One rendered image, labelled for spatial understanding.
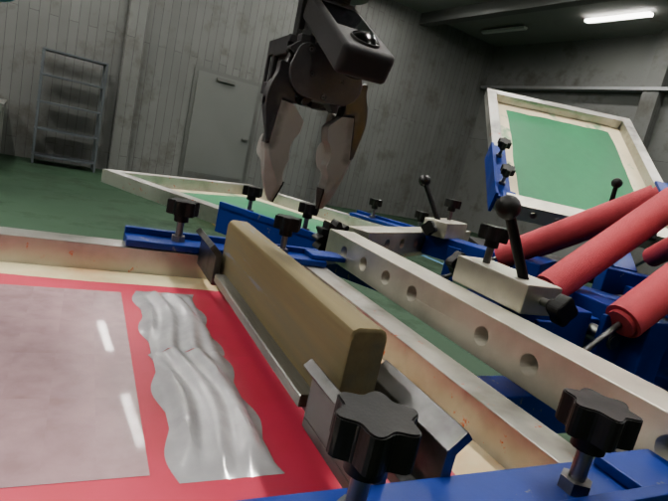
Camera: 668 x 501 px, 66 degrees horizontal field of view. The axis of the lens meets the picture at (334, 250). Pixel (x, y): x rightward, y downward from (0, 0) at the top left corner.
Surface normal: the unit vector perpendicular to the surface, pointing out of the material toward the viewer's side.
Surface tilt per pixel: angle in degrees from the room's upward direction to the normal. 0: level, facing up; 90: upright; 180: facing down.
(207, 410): 32
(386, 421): 0
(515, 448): 90
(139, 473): 0
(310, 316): 90
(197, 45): 90
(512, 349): 90
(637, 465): 0
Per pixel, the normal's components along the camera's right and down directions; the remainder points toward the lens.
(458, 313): -0.88, -0.11
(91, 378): 0.22, -0.96
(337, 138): 0.42, 0.25
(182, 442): -0.29, -0.88
